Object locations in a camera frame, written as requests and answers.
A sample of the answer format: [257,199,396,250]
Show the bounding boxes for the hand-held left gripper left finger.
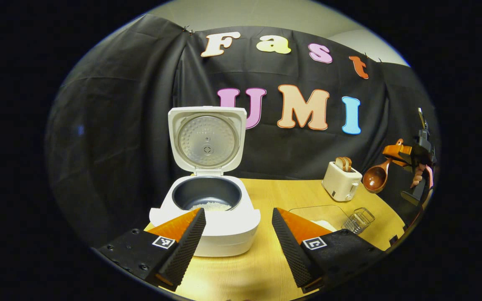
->
[97,208,207,292]

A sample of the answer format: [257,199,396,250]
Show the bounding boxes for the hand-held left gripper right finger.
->
[272,208,386,293]

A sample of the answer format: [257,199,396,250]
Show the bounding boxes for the brown wooden spoon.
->
[362,139,405,194]

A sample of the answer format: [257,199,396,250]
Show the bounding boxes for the white rice cooker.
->
[149,106,262,257]

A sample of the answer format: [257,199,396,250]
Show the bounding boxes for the clear plastic container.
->
[288,205,350,232]

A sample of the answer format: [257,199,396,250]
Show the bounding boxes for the white toaster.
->
[322,161,363,202]

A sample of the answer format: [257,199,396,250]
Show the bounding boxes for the black backdrop cloth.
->
[45,14,440,247]

